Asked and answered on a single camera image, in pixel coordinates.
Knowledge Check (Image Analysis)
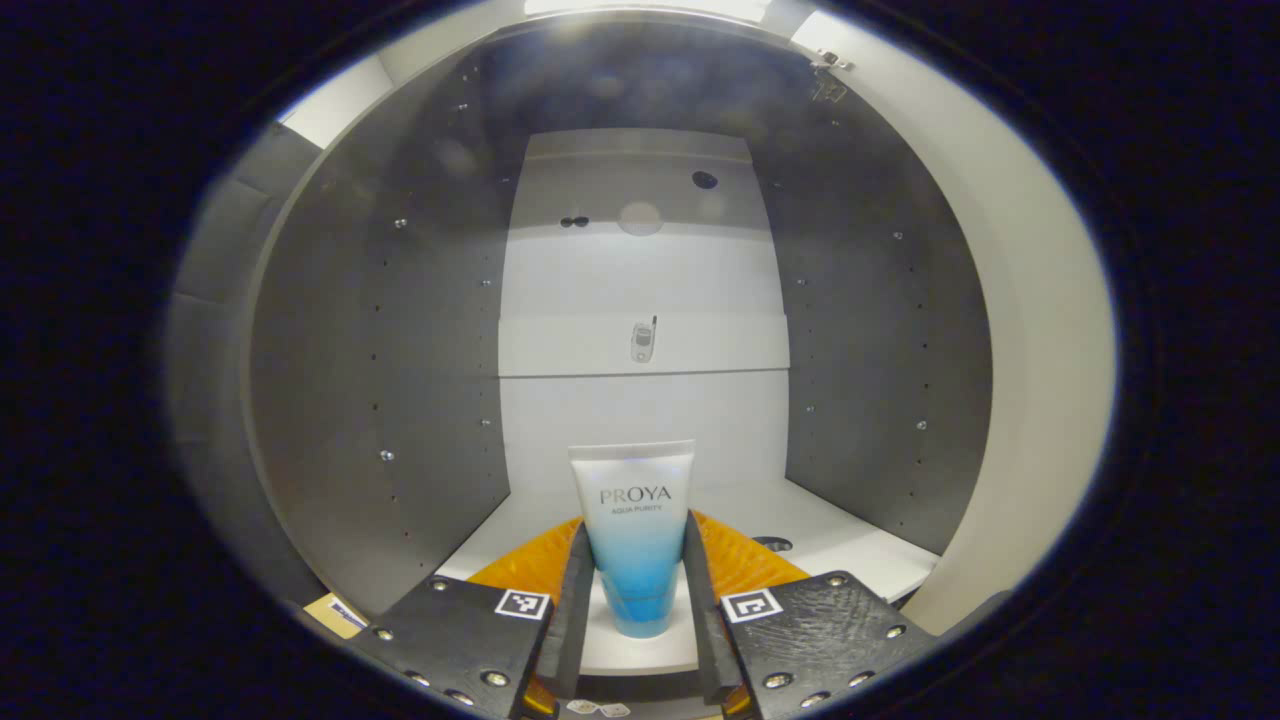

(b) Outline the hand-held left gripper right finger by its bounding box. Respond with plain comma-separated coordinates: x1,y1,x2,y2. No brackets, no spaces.
682,510,943,720

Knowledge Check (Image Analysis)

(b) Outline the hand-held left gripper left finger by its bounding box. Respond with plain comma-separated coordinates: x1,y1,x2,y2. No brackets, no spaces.
345,515,598,720

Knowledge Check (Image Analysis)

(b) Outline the white blue bottle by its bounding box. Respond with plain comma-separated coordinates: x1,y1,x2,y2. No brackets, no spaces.
568,440,696,639

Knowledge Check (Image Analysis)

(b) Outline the dark grey cabinet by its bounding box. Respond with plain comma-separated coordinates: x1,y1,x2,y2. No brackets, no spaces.
240,15,996,706

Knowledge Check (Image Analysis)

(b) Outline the metal cabinet hinge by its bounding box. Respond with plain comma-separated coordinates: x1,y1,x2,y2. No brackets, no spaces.
810,50,854,103

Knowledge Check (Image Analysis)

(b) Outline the long ceiling light panel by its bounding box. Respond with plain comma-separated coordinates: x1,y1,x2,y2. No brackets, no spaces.
522,0,776,23

